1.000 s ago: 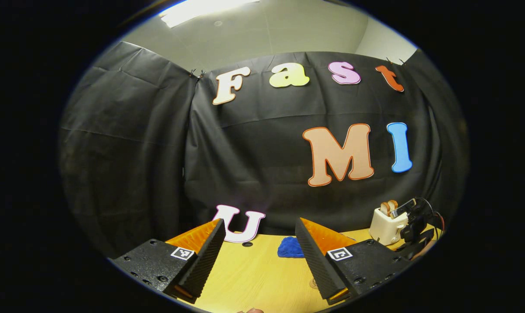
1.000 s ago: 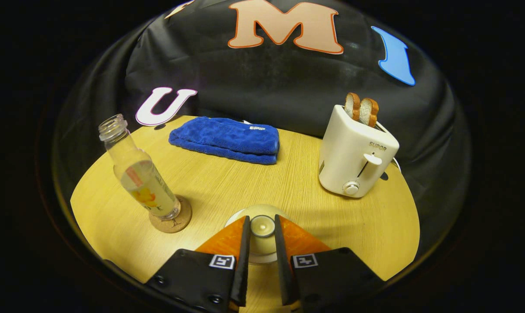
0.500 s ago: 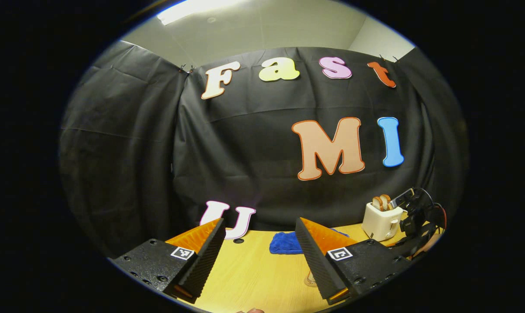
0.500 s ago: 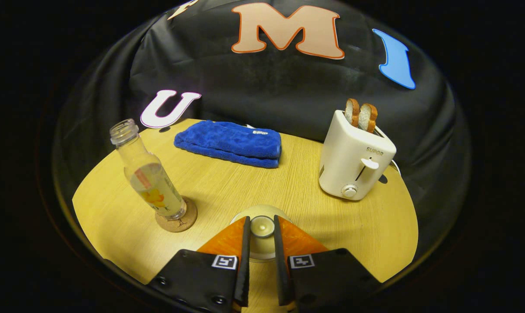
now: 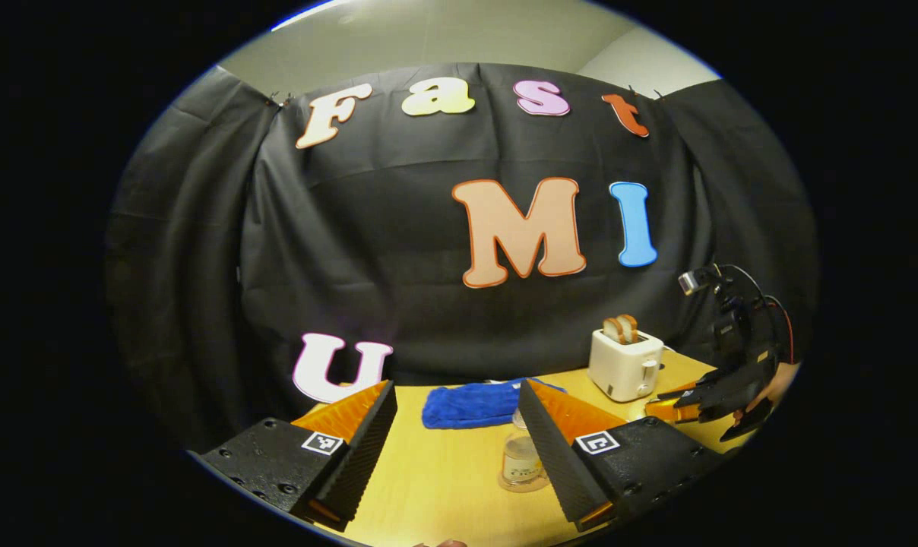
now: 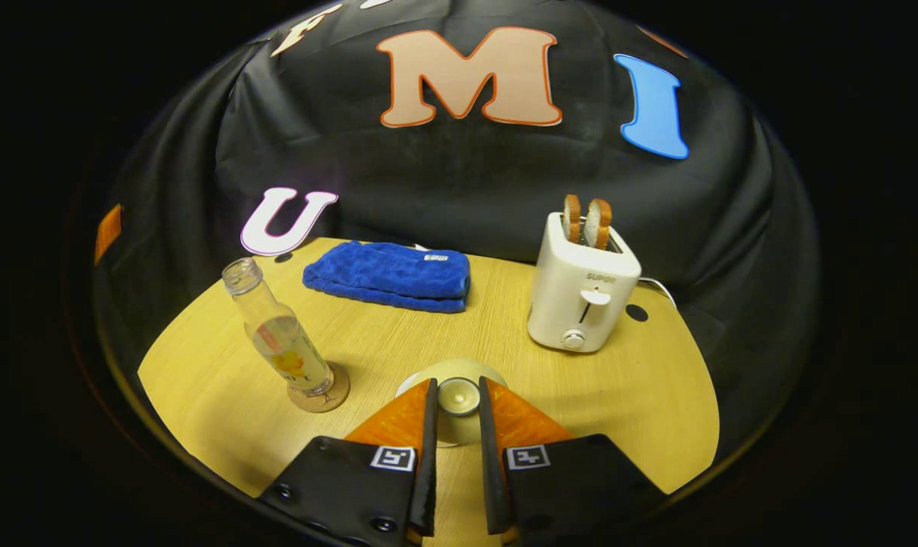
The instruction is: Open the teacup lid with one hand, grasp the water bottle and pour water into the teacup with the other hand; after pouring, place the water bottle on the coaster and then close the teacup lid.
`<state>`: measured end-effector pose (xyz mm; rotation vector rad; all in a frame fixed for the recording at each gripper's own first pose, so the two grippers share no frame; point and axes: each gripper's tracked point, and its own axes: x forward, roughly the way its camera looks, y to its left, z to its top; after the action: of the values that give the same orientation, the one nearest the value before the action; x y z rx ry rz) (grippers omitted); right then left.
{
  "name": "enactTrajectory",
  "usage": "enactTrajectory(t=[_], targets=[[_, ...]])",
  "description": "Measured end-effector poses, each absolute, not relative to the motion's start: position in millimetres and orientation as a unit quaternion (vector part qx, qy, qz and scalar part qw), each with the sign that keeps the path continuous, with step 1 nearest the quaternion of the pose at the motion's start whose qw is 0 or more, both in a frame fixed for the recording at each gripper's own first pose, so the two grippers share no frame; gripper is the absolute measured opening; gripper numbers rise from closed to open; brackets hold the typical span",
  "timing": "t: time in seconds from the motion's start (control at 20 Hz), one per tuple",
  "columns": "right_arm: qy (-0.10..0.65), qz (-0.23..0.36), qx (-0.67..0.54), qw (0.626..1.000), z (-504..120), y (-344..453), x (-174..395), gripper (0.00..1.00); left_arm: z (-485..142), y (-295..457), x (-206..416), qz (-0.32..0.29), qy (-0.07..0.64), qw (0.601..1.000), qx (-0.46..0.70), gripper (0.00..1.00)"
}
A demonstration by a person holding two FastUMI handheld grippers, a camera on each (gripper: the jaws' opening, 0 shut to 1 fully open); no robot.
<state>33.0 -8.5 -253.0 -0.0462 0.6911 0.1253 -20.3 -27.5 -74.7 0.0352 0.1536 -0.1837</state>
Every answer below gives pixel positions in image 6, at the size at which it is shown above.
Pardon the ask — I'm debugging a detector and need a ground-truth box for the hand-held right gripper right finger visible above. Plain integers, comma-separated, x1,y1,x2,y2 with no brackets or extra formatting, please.
478,376,669,547

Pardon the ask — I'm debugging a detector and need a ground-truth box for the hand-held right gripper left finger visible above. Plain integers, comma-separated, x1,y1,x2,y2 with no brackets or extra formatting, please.
258,378,438,547

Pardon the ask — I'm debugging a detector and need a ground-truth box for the white teacup lid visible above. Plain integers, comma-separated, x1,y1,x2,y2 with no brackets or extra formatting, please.
394,359,509,447

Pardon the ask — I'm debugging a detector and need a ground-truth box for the cork coaster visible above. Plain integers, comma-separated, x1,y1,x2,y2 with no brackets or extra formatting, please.
286,361,351,414

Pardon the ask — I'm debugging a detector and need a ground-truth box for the clear water bottle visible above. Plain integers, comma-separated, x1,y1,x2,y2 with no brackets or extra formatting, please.
222,257,335,397

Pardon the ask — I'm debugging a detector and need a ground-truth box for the blue folded towel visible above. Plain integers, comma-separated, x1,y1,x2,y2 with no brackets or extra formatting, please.
302,241,472,314

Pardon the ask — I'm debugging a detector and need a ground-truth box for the white toaster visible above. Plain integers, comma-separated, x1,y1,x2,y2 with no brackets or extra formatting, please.
527,211,642,354

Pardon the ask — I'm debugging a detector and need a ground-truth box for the black backdrop cloth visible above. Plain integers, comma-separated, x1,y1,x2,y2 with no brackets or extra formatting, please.
90,0,821,464

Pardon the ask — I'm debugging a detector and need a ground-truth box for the white toaster power cord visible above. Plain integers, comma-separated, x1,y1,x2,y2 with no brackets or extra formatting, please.
638,276,679,308

